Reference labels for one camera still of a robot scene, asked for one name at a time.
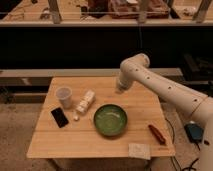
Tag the blue power adapter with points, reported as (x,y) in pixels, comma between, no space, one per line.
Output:
(194,132)

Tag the green ceramic bowl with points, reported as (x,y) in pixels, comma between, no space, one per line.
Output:
(110,120)

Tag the small white cube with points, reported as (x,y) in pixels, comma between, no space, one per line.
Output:
(76,118)

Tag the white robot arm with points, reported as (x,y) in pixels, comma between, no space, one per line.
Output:
(196,105)

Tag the translucent plastic cup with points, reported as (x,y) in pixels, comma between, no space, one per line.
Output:
(64,95)

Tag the black smartphone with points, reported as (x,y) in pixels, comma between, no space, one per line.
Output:
(59,117)

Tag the wooden workbench shelf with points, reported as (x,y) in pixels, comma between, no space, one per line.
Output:
(106,13)

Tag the red-brown pocket knife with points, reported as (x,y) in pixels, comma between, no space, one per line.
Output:
(157,134)

